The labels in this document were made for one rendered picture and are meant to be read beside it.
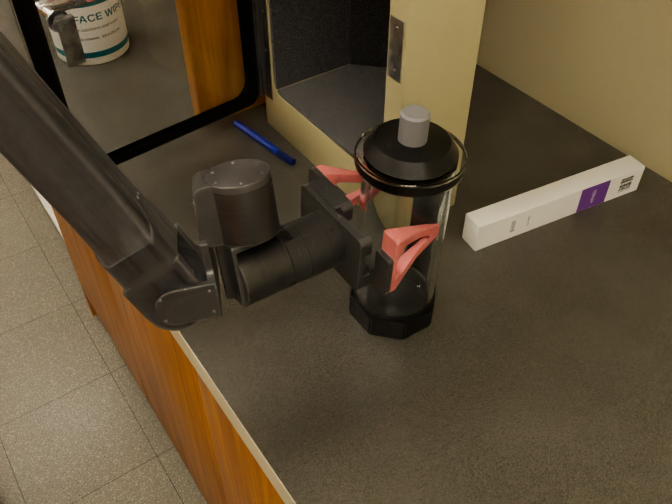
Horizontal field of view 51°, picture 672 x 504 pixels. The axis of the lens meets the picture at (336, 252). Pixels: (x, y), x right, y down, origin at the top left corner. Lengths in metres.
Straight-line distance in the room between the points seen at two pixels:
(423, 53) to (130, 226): 0.37
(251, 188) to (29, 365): 1.60
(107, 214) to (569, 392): 0.50
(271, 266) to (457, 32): 0.35
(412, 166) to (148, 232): 0.24
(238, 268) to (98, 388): 1.42
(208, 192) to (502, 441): 0.38
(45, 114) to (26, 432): 1.49
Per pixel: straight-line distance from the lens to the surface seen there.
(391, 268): 0.65
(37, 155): 0.58
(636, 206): 1.05
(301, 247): 0.63
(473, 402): 0.76
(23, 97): 0.56
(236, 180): 0.59
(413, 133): 0.65
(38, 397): 2.04
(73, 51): 0.88
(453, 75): 0.84
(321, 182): 0.69
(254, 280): 0.62
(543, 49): 1.23
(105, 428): 1.93
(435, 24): 0.78
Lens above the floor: 1.57
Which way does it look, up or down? 44 degrees down
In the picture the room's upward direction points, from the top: straight up
